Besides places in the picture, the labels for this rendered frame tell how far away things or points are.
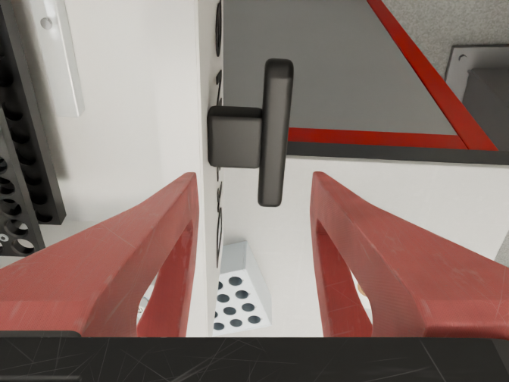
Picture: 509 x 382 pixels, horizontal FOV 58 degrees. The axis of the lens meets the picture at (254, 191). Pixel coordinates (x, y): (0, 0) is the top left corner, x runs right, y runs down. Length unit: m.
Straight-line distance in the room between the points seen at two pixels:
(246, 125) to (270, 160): 0.02
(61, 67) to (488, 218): 0.37
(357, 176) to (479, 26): 0.87
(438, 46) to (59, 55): 1.03
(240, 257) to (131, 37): 0.23
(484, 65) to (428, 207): 0.85
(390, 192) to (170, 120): 0.27
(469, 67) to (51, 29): 1.08
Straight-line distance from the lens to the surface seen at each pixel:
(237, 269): 0.42
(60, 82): 0.29
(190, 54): 0.17
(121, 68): 0.28
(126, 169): 0.32
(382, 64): 0.65
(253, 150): 0.21
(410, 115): 0.52
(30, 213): 0.28
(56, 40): 0.28
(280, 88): 0.19
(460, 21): 1.22
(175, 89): 0.18
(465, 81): 1.26
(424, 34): 1.20
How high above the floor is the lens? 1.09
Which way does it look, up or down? 54 degrees down
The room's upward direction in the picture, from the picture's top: 178 degrees counter-clockwise
